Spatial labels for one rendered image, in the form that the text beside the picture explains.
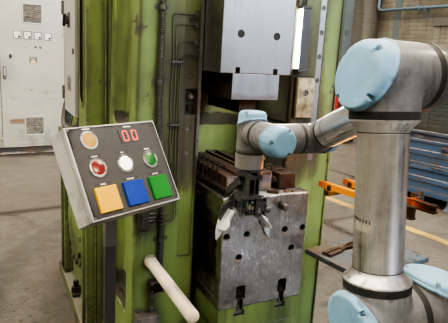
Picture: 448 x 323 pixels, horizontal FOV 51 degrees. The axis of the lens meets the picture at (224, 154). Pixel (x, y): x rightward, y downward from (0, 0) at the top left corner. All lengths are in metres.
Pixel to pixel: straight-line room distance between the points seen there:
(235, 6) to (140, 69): 0.40
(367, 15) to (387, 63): 10.35
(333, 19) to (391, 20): 8.99
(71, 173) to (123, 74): 0.83
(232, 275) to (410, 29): 9.33
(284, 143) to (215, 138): 1.19
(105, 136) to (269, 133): 0.56
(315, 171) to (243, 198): 1.02
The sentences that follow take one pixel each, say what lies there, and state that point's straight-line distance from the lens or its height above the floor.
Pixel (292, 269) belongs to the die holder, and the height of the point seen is 0.59.
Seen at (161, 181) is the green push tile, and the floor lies 1.02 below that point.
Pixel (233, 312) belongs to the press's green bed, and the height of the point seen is 0.44.
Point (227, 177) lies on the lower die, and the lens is 1.79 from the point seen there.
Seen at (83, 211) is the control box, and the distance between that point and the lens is 1.37.
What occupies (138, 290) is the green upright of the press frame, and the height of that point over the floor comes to 0.50.
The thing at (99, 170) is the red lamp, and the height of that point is 1.08.
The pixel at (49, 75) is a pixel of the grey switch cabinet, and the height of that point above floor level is 1.07.
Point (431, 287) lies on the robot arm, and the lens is 0.94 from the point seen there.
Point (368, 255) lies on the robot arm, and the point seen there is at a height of 1.11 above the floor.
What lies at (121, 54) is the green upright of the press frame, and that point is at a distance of 2.12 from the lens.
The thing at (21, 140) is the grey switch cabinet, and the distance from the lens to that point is 6.90.
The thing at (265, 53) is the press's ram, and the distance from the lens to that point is 1.79.
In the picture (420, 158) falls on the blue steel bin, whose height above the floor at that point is 0.48.
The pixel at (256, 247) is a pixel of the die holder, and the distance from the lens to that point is 1.88.
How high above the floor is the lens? 1.42
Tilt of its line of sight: 11 degrees down
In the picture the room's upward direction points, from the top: 3 degrees clockwise
